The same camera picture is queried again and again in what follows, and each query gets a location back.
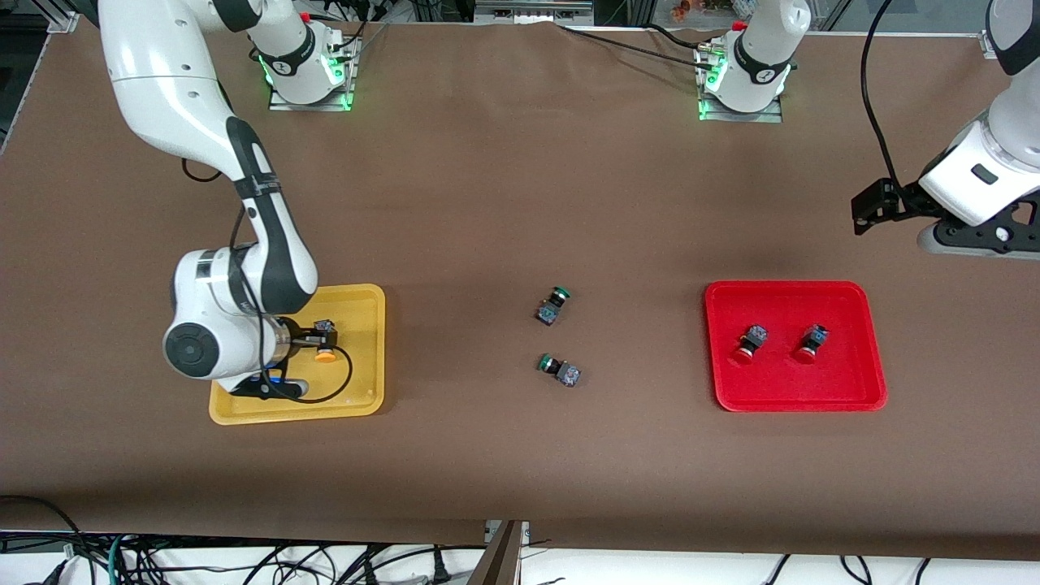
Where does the metal table leg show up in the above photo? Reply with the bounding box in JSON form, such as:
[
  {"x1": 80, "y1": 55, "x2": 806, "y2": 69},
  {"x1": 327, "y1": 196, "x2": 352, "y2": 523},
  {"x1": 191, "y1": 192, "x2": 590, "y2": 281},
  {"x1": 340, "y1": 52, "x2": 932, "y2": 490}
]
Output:
[{"x1": 466, "y1": 520, "x2": 522, "y2": 585}]

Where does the yellow plastic tray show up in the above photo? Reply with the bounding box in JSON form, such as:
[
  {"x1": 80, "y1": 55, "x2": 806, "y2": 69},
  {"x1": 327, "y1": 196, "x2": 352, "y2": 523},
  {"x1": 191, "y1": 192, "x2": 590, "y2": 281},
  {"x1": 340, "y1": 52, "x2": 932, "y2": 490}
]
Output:
[{"x1": 209, "y1": 283, "x2": 387, "y2": 427}]

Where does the green cable under table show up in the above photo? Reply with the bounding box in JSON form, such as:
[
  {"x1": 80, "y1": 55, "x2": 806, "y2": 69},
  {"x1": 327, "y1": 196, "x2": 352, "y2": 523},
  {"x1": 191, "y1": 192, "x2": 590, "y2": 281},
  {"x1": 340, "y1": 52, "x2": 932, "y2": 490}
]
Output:
[{"x1": 106, "y1": 534, "x2": 131, "y2": 585}]

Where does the short black table cable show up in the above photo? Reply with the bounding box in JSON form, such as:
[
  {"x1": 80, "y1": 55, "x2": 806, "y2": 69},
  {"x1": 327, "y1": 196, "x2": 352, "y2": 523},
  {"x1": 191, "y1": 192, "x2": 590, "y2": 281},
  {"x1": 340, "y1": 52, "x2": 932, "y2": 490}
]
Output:
[{"x1": 644, "y1": 23, "x2": 712, "y2": 51}]

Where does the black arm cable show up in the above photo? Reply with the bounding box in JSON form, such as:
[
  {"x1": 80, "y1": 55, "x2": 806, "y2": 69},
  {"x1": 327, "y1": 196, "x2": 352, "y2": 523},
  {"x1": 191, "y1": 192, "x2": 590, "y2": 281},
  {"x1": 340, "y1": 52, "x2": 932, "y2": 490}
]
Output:
[
  {"x1": 860, "y1": 0, "x2": 904, "y2": 188},
  {"x1": 180, "y1": 156, "x2": 353, "y2": 405}
]

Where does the long black table cable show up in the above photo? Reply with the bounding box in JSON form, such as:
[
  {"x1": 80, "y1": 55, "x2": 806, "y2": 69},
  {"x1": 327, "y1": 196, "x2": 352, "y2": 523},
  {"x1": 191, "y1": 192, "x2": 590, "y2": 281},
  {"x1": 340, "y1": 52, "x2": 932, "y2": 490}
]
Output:
[{"x1": 556, "y1": 23, "x2": 709, "y2": 66}]

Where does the brown table cover sheet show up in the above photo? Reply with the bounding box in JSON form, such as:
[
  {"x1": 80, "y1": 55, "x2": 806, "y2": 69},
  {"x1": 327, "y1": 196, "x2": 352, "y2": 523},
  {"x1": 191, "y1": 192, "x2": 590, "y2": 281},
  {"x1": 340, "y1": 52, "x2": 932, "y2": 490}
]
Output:
[{"x1": 0, "y1": 15, "x2": 1040, "y2": 561}]

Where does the red push button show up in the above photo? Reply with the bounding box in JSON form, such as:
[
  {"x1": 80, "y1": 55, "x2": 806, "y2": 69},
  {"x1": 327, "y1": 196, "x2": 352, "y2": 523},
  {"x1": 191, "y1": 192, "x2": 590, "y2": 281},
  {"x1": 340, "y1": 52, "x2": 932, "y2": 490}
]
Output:
[
  {"x1": 729, "y1": 324, "x2": 769, "y2": 363},
  {"x1": 792, "y1": 324, "x2": 831, "y2": 364}
]

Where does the thick black looping floor cable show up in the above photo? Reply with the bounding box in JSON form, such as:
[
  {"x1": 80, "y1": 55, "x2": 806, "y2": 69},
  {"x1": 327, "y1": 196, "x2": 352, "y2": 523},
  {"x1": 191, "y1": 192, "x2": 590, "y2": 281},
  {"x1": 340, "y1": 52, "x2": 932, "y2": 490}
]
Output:
[{"x1": 0, "y1": 494, "x2": 86, "y2": 553}]

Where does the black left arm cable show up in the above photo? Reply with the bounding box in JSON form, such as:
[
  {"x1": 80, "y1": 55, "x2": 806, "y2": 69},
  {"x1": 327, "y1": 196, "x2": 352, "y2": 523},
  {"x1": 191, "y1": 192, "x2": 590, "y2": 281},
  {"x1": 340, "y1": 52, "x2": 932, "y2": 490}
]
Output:
[{"x1": 860, "y1": 0, "x2": 904, "y2": 188}]

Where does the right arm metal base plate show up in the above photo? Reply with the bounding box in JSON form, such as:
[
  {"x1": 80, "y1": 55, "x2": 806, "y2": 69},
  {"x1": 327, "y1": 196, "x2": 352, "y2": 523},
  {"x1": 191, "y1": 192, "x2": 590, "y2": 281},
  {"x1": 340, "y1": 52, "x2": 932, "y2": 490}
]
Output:
[{"x1": 268, "y1": 34, "x2": 357, "y2": 113}]

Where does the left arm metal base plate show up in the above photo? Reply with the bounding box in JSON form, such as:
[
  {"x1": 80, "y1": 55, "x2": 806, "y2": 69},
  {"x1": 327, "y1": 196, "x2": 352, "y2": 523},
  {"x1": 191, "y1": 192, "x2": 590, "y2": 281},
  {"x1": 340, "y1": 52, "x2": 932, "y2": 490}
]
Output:
[{"x1": 697, "y1": 42, "x2": 786, "y2": 124}]

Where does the red plastic tray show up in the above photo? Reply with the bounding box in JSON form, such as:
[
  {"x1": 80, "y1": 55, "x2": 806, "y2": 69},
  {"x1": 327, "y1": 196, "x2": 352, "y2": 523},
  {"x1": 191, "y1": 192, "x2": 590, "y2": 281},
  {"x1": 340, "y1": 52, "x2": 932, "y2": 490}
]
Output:
[{"x1": 704, "y1": 280, "x2": 888, "y2": 414}]

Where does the grey metal box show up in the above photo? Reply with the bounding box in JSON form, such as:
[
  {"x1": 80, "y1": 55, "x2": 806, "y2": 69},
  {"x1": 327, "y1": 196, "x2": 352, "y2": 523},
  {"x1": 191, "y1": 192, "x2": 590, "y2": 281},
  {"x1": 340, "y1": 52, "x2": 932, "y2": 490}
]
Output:
[{"x1": 474, "y1": 0, "x2": 596, "y2": 26}]

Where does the green push button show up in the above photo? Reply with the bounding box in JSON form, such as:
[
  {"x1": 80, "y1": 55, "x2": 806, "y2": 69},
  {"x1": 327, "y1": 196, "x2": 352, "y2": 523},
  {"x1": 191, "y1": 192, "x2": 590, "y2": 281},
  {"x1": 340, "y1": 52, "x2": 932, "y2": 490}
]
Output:
[
  {"x1": 537, "y1": 353, "x2": 582, "y2": 388},
  {"x1": 535, "y1": 285, "x2": 571, "y2": 327}
]

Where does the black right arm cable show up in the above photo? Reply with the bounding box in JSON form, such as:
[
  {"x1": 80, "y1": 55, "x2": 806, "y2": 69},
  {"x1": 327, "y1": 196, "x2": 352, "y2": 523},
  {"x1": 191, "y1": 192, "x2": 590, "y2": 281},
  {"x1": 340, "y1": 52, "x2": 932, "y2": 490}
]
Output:
[{"x1": 180, "y1": 156, "x2": 353, "y2": 405}]

